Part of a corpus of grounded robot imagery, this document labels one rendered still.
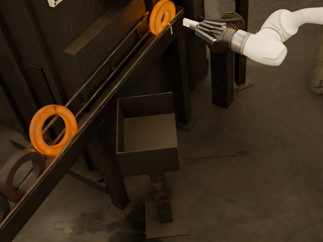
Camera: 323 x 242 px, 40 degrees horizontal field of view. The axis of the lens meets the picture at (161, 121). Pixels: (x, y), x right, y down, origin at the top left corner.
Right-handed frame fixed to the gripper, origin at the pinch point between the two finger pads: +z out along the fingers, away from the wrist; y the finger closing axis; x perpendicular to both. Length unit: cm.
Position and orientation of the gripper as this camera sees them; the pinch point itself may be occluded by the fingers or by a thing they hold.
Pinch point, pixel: (191, 24)
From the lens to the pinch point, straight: 193.0
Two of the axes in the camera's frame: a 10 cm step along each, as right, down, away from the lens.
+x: -0.4, -6.3, -7.7
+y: 5.3, -6.7, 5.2
